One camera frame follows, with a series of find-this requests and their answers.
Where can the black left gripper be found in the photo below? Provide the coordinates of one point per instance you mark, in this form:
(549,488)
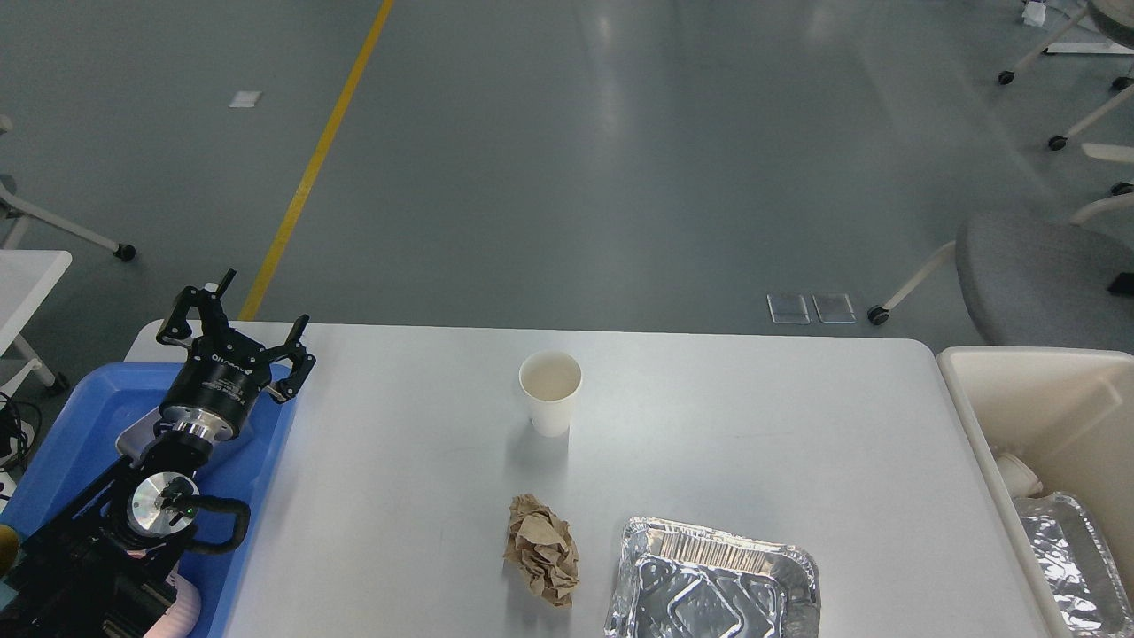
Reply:
(225,372)

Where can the pink ribbed mug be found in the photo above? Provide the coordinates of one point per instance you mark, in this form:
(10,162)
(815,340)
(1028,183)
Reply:
(181,617)

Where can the white paper cup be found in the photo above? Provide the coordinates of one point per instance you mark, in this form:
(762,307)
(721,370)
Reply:
(550,381)

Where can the aluminium foil tray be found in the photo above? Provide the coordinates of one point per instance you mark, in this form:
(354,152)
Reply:
(684,580)

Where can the stainless steel square dish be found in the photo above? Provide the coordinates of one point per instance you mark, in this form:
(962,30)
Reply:
(137,437)

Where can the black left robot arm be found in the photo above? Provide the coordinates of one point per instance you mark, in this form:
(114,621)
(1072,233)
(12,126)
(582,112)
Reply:
(100,566)

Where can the blue plastic tray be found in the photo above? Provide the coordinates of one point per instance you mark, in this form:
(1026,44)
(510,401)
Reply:
(82,444)

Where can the white side table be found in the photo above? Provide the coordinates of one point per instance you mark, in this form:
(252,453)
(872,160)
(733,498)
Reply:
(27,277)

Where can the white paper on floor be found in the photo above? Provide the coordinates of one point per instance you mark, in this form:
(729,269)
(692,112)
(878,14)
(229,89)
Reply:
(245,99)

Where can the crumpled brown paper ball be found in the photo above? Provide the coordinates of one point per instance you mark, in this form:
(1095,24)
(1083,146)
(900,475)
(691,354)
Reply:
(540,546)

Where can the left floor outlet plate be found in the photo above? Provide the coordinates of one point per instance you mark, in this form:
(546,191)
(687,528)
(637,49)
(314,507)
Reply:
(788,308)

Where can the floor outlet plate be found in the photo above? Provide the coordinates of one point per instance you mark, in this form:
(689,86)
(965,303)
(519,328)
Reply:
(834,308)
(788,308)

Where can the right floor outlet plate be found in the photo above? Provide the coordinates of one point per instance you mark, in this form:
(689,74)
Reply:
(834,308)

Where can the grey office chair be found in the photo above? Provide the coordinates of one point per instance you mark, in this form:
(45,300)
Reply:
(1027,282)

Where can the small white cup in bin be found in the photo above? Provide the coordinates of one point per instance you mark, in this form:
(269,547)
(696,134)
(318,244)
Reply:
(1020,480)

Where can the white plastic bin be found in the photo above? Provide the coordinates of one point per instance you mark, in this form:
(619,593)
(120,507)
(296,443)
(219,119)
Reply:
(1067,415)

